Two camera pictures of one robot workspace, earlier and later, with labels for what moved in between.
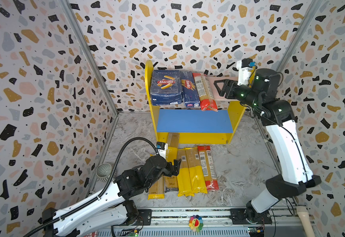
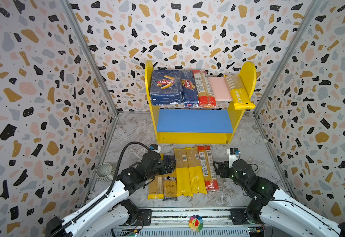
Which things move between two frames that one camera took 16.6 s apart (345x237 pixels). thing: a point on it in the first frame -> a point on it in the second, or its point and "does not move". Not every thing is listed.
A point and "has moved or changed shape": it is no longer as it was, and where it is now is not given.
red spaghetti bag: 206,96 does not move
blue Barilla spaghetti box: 191,97 does not move
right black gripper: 235,89 -> 224,170
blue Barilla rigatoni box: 166,87 does not move
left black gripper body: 169,167 does not move
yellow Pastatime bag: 173,140 has moved or changed shape
